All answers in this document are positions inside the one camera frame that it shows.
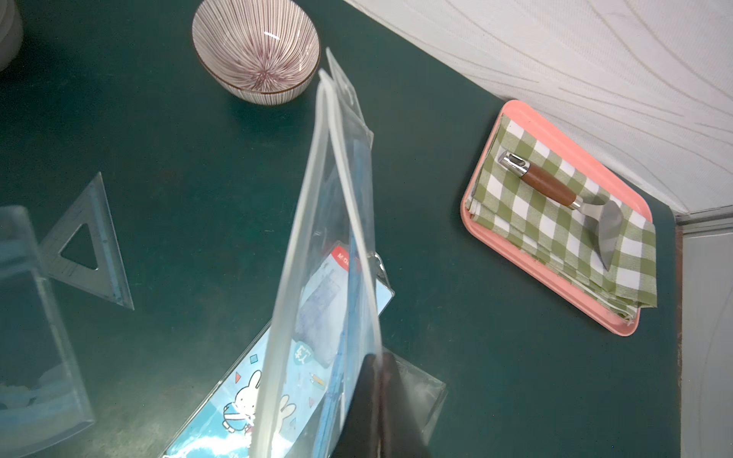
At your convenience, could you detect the purple striped bowl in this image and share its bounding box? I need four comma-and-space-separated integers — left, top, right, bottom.
192, 0, 322, 106

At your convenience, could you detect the green white checkered cloth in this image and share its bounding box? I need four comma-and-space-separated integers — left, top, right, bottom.
465, 116, 658, 321

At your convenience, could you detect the wooden handled metal scraper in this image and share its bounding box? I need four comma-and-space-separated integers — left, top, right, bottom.
497, 148, 623, 271

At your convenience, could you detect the large clear triangle ruler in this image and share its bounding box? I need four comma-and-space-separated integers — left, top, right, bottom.
1, 205, 95, 457

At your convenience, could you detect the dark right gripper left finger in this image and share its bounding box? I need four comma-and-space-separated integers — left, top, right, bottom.
331, 354, 380, 458

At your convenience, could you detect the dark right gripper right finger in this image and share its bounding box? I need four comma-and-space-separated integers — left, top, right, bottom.
379, 352, 429, 458

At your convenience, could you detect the plain lilac bowl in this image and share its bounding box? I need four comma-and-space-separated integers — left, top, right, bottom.
0, 0, 23, 72

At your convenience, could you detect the clear ruler set pouch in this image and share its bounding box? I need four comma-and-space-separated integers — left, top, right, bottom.
250, 55, 382, 457

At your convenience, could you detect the blue printed ruler set card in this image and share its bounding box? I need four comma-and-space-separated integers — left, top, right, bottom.
162, 240, 376, 457

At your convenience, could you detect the small clear triangle ruler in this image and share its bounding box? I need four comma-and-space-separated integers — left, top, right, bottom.
40, 174, 135, 310

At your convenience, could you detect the pink plastic tray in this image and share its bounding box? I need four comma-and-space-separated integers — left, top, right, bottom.
461, 100, 654, 336

